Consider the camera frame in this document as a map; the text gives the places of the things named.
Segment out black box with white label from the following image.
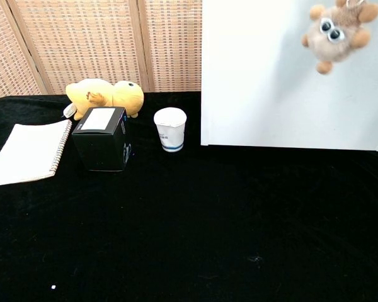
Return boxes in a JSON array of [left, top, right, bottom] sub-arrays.
[[71, 106, 132, 173]]

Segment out white spiral notebook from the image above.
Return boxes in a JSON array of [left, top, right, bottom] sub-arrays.
[[0, 119, 74, 187]]

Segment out yellow plush toy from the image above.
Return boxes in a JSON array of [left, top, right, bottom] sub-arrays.
[[62, 78, 145, 121]]

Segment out black tablecloth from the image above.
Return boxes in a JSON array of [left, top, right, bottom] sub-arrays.
[[0, 91, 378, 302]]

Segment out small brown keychain toy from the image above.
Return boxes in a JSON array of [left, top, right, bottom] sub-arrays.
[[301, 0, 378, 76]]

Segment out bamboo screen panel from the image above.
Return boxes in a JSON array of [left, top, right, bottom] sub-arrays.
[[6, 0, 154, 95], [0, 0, 50, 104], [137, 0, 203, 93]]

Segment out white paper cup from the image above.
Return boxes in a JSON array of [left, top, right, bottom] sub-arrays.
[[153, 107, 188, 154]]

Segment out white cabinet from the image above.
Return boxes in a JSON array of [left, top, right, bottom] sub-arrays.
[[200, 0, 378, 153]]

